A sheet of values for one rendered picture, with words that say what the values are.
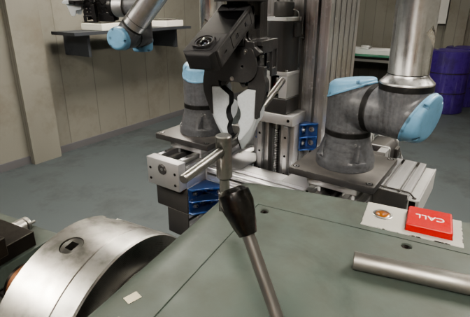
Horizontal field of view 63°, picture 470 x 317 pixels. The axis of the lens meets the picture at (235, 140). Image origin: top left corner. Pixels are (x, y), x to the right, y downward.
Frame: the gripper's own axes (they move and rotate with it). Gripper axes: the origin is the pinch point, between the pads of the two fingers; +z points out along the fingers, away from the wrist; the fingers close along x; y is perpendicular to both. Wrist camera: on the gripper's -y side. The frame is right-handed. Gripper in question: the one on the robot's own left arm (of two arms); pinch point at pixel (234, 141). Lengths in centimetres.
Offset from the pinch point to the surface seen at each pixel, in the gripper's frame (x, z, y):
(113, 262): 11.3, 14.4, -14.6
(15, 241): 68, 41, 7
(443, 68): -54, 74, 601
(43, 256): 21.9, 15.0, -17.2
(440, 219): -28.3, 11.2, 10.1
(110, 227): 17.8, 14.4, -8.1
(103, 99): 317, 89, 295
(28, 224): 75, 42, 16
